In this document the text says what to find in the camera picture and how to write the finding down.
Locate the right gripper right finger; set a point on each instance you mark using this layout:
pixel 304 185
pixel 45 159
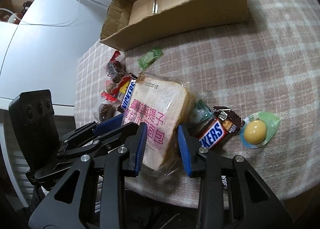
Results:
pixel 232 194

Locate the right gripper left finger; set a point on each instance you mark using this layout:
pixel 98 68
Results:
pixel 71 202

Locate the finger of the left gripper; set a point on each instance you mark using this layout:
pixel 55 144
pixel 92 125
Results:
pixel 94 139
pixel 91 130

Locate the dark candy red wrapper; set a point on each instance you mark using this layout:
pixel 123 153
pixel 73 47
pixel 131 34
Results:
pixel 106 111
pixel 115 69

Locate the Snickers bar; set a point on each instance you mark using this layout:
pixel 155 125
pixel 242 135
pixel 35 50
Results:
pixel 127 95
pixel 225 122

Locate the packaged toast bread slice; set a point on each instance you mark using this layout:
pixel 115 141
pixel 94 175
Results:
pixel 162 103

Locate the yellow jelly cup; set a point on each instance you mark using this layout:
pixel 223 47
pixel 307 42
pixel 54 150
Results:
pixel 259 129

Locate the green candy packet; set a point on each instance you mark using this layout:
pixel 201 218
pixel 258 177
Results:
pixel 149 58

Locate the teal candy packet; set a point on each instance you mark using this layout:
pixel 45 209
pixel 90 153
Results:
pixel 200 113

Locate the red yellow candy packet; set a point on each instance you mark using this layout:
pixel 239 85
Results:
pixel 113 87

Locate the cardboard tray box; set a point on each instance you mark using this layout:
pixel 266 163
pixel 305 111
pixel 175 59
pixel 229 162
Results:
pixel 130 23

